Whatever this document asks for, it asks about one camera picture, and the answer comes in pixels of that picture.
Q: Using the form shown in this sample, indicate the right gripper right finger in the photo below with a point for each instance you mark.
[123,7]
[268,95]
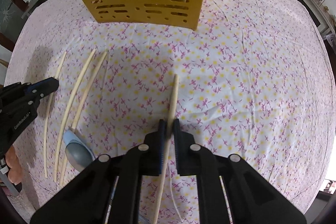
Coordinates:
[229,189]

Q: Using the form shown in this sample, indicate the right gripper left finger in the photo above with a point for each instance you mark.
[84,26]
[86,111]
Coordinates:
[109,189]

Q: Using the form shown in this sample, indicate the pink floral tablecloth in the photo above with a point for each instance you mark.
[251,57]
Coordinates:
[254,79]

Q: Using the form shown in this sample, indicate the grey metal spoon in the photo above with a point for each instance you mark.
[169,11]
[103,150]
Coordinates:
[78,156]

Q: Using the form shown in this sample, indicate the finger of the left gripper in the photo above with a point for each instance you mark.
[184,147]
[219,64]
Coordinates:
[44,87]

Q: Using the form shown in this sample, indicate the person's left hand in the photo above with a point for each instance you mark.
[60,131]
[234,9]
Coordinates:
[15,174]

